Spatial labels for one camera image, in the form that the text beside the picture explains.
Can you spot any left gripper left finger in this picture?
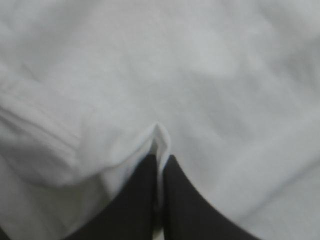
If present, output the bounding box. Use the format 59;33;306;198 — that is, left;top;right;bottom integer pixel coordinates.
65;154;160;240

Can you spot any white T-shirt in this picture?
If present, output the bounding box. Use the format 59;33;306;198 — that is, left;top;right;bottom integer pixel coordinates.
0;0;320;240

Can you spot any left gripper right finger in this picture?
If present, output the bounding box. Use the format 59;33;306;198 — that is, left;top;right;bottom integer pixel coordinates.
161;154;260;240

